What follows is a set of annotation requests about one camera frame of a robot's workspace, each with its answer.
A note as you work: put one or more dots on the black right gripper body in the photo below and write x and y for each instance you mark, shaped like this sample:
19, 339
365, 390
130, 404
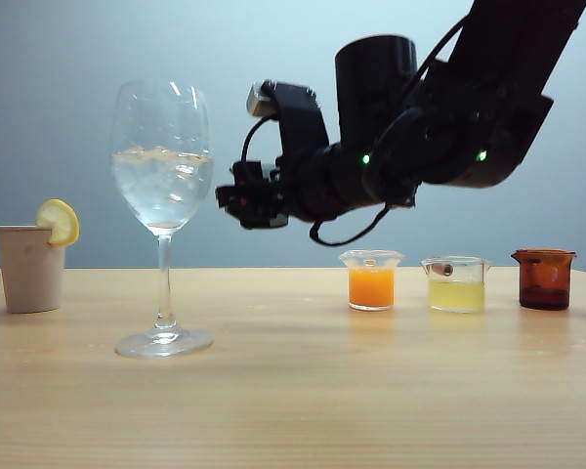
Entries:
307, 185

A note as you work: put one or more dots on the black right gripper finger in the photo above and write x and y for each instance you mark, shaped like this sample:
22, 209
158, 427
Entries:
246, 200
278, 212

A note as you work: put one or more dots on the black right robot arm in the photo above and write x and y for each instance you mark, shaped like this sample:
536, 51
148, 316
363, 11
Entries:
508, 73

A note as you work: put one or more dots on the clear measuring cup orange juice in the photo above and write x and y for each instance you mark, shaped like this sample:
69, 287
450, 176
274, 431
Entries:
371, 288

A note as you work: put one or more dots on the clear measuring cup yellow juice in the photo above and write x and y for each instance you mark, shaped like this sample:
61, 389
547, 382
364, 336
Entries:
456, 295

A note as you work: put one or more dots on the beige paper cup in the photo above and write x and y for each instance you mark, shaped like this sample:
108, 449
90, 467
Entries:
29, 273

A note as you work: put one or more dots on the amber brown glass measuring cup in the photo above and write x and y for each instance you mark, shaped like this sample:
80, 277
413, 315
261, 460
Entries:
544, 283

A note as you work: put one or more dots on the tall clear wine glass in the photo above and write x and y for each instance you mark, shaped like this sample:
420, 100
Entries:
162, 273

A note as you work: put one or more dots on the yellow lemon slice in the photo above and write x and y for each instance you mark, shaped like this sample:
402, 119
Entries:
61, 220

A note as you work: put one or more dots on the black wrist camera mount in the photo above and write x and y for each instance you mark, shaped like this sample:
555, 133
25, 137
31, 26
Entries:
298, 117

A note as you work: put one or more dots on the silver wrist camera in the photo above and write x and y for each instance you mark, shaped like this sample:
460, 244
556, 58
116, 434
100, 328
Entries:
258, 100

